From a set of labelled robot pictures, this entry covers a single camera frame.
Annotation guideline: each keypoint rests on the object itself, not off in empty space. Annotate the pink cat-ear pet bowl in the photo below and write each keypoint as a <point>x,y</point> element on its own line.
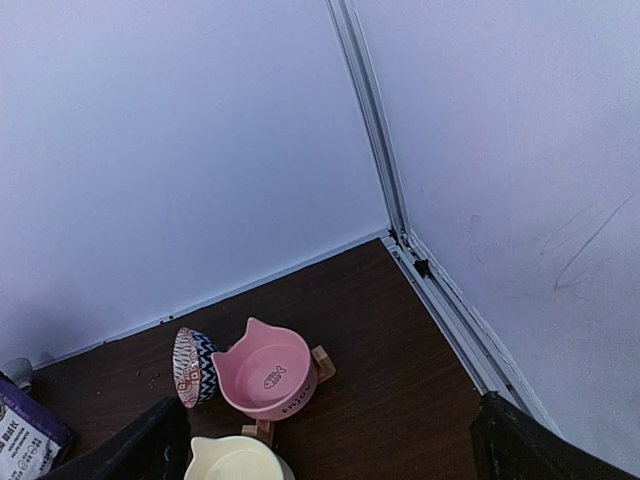
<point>268,374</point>

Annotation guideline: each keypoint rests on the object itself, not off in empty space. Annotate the aluminium corner post right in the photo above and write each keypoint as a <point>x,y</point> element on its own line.
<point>358,60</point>

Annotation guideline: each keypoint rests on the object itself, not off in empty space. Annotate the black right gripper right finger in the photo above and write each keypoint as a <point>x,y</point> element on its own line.
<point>509,444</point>

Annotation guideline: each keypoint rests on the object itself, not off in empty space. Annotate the cream cat-ear pet bowl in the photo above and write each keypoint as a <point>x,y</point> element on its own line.
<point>232,457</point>

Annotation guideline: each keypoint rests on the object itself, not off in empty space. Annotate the purple pet food bag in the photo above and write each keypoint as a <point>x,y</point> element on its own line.
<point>33,440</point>

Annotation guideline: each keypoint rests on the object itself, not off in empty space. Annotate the red patterned ceramic bowl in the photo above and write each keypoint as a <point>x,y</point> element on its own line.
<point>195,377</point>

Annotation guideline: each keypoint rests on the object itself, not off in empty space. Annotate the aluminium table edge rail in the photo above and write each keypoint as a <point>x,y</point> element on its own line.
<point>483,356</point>

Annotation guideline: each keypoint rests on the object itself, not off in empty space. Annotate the wooden stand under pink bowl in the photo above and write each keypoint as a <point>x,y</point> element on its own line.
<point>264,430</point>

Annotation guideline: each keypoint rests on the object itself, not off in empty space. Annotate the pale ribbed ceramic cup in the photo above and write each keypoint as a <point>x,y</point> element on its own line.
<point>20,372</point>

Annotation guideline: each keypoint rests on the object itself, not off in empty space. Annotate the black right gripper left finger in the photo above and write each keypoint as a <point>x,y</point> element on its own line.
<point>153,446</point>

